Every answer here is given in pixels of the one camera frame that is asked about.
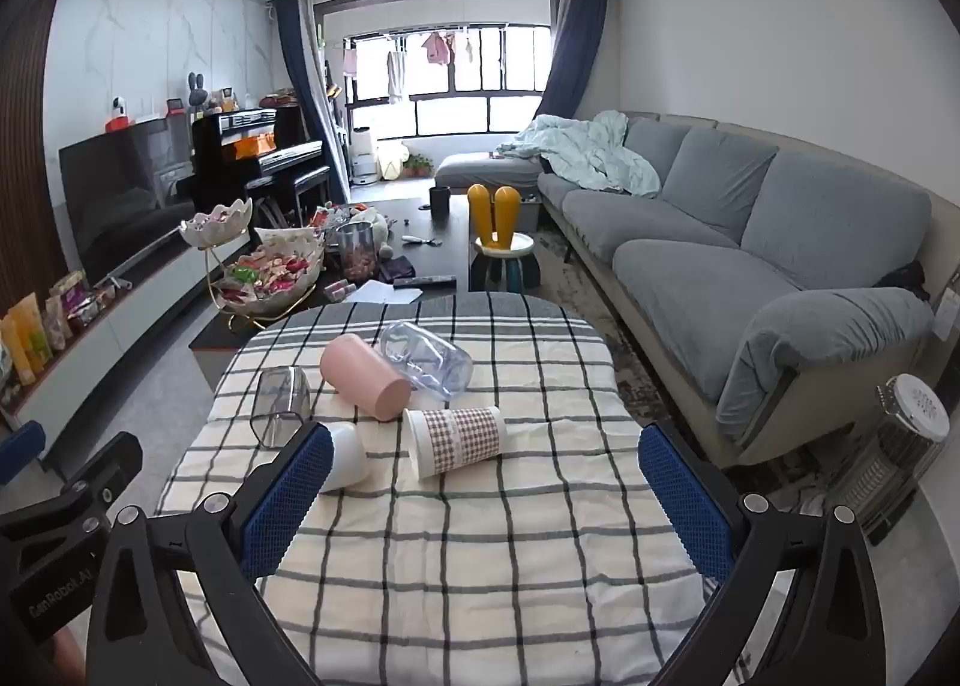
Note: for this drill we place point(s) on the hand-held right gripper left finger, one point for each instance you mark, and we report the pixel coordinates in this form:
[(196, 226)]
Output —
[(289, 498)]

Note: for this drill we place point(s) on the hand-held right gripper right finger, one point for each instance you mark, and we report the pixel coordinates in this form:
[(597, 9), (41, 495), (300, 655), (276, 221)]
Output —
[(686, 498)]

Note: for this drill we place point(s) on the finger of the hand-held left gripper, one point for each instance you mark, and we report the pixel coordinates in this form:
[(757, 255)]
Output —
[(19, 450), (105, 465)]

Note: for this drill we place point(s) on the white cup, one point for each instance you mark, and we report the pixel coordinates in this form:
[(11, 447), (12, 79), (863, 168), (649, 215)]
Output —
[(346, 457)]

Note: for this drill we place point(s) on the grey transparent cup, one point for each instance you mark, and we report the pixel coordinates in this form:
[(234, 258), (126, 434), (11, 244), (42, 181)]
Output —
[(277, 401)]

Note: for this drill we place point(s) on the pink cup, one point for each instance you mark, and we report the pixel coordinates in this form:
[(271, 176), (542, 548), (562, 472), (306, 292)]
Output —
[(360, 375)]

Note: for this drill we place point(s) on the brown checked paper cup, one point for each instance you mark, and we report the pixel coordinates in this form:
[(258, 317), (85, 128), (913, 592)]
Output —
[(457, 440)]

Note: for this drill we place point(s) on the clear plastic cup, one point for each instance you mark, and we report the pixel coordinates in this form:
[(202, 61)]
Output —
[(427, 360)]

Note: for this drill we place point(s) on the row of snack packets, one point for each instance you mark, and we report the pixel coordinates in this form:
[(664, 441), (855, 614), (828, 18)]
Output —
[(30, 333)]

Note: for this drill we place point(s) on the grey television cabinet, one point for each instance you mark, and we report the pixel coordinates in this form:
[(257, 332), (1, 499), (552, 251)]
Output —
[(142, 303)]

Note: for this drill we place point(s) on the checked tablecloth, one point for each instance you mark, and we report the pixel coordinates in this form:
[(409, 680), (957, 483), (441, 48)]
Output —
[(487, 543)]

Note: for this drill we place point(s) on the metal cage heater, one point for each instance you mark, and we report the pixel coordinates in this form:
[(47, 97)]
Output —
[(892, 453)]

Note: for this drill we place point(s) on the white paper sheet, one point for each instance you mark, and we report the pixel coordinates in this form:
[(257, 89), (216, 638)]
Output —
[(379, 294)]

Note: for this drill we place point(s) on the tiered white snack bowl stand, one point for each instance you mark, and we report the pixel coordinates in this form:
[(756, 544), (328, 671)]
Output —
[(281, 273)]

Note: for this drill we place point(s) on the glass jar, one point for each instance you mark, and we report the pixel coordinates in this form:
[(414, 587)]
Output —
[(355, 255)]

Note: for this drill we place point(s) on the black remote control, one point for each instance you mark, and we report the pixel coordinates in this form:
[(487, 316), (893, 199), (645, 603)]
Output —
[(424, 281)]

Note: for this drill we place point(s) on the black television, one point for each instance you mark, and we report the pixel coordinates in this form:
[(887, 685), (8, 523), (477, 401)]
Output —
[(112, 198)]

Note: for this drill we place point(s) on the grey plush toy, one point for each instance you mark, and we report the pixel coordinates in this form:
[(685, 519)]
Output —
[(379, 232)]

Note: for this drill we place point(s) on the grey sofa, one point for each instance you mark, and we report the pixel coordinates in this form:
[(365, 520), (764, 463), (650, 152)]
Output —
[(750, 221)]

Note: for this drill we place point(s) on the dark coffee table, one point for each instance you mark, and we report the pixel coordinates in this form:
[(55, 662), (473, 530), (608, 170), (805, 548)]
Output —
[(442, 247)]

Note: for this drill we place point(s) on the dark cloth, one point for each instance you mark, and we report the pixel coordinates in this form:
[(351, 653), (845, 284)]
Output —
[(904, 281)]

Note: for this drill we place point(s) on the black piano bench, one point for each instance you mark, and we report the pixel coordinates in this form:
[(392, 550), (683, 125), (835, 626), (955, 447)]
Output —
[(300, 187)]

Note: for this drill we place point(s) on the yellow rabbit ear stool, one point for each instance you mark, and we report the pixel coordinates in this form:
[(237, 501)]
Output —
[(499, 247)]

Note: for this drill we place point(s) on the dark mug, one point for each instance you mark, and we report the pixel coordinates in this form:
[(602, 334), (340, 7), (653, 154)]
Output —
[(440, 200)]

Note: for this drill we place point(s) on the white air purifier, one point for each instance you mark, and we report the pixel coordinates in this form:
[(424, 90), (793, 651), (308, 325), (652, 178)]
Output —
[(364, 157)]

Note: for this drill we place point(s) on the potted plant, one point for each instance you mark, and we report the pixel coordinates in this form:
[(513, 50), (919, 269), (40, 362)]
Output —
[(418, 166)]

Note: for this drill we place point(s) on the light green blanket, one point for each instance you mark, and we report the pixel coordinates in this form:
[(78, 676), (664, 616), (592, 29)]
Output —
[(592, 153)]

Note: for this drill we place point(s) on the black piano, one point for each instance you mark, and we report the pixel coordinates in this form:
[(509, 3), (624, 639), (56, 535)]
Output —
[(247, 131)]

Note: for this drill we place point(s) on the grey curtain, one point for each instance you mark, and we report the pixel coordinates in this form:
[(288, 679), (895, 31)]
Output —
[(567, 3), (322, 116)]

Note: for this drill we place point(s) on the grey rabbit figure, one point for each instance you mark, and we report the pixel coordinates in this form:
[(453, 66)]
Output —
[(197, 92)]

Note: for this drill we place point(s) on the white hanging garment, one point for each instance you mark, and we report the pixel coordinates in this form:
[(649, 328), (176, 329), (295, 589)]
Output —
[(396, 77)]

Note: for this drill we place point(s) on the pale pink hanging garment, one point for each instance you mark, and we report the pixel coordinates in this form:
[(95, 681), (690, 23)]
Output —
[(349, 61)]

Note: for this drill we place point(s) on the navy curtain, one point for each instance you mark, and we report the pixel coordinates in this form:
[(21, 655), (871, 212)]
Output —
[(577, 48), (289, 56)]

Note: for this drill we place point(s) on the white security camera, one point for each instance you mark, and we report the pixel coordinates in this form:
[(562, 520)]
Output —
[(118, 107)]

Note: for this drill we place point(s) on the window frame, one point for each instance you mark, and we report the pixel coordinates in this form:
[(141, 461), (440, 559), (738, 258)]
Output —
[(450, 108)]

